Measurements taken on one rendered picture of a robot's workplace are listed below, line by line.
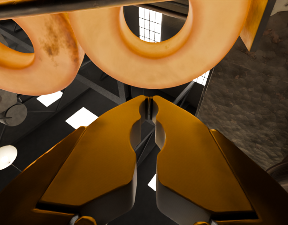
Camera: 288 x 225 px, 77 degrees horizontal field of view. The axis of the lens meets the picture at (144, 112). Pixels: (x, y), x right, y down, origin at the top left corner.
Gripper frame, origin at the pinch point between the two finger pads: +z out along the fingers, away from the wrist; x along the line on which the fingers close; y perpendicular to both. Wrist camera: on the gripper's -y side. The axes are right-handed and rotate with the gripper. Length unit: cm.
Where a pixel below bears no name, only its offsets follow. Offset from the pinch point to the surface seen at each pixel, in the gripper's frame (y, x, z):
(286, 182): 27.7, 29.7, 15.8
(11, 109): 118, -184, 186
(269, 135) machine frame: 28, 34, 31
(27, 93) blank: 4.8, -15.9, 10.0
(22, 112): 130, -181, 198
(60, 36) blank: -2.5, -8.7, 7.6
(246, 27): -3.5, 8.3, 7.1
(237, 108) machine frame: 21.4, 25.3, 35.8
